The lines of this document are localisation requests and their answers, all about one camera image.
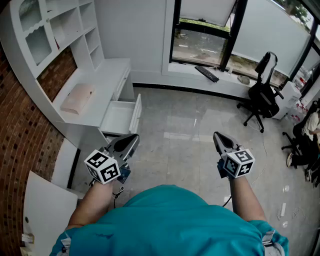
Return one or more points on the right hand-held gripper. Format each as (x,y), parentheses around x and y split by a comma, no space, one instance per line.
(237,163)

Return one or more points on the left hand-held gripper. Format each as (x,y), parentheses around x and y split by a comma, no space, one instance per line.
(102,166)

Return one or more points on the person's right forearm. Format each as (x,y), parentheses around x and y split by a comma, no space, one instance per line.
(246,197)

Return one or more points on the person's left forearm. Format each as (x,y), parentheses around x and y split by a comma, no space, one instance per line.
(92,202)

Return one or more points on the black white office chair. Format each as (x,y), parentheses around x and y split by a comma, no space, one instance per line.
(265,95)

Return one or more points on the pink flat box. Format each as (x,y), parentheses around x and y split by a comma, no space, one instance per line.
(77,98)

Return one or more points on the grey crumpled cloth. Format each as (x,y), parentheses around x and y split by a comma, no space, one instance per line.
(243,79)

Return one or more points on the black keyboard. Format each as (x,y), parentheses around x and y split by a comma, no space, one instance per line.
(207,73)

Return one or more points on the white floor appliance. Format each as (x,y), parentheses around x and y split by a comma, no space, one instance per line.
(287,100)

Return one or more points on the white power strip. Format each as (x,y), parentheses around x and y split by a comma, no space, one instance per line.
(283,209)

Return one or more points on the person's teal shirt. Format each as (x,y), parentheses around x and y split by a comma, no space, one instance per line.
(170,225)

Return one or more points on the white board cabinet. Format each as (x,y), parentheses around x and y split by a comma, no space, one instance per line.
(47,215)

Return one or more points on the black framed window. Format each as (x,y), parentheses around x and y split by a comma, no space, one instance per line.
(236,32)

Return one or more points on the white shelf cabinet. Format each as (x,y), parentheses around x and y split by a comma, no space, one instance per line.
(67,27)

